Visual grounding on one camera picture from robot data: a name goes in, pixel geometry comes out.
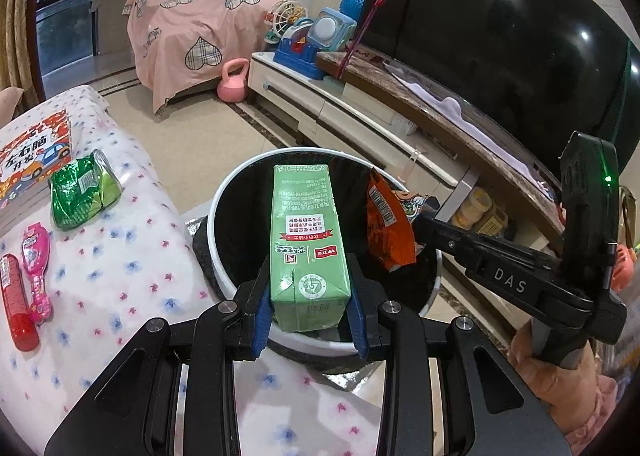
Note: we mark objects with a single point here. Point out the white bin with black bag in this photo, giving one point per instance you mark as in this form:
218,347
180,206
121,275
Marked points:
245,236

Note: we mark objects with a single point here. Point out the blue toy machine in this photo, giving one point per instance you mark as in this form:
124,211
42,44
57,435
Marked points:
300,48

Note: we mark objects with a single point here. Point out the green drink carton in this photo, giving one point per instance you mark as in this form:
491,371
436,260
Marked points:
305,246

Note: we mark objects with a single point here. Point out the orange red snack packet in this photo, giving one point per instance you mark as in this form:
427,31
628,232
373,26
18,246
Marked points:
387,226

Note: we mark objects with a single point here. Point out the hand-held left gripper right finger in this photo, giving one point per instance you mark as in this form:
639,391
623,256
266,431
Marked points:
357,331

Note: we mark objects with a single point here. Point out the gold patterned curtain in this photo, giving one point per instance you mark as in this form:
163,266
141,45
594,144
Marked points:
20,35

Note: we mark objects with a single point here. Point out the red plastic tube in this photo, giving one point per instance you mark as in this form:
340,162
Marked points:
17,306

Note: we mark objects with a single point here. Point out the green snack bag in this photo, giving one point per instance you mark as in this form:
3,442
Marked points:
80,191

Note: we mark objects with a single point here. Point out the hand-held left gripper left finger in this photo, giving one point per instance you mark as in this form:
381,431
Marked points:
262,331

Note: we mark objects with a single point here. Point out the toy ferris wheel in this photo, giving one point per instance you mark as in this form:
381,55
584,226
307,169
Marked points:
282,18

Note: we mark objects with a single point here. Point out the yellow jar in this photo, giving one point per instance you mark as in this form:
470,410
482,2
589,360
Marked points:
480,211

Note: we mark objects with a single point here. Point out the white lace cloth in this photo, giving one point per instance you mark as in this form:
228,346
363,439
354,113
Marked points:
465,110

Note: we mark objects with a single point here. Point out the white television cabinet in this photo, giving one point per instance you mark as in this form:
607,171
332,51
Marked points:
350,110

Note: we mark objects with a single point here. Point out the person's right hand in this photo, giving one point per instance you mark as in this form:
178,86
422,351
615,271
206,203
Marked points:
525,346

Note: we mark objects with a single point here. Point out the glass balcony door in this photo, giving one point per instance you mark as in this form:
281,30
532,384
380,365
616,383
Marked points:
70,10

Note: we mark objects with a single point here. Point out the black television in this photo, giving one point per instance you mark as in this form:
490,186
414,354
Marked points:
500,35

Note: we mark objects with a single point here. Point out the pink heart print cloth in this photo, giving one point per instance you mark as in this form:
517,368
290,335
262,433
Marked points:
200,10

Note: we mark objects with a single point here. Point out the pink kettlebell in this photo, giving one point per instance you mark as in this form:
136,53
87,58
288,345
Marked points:
232,88

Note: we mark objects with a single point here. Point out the pink toy hairbrush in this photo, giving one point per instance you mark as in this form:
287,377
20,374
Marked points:
37,256

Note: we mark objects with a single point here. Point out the blue spiky ball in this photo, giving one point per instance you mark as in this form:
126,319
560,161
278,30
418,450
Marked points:
352,5

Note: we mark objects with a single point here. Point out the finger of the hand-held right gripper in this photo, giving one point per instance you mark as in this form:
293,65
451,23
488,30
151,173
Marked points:
445,236

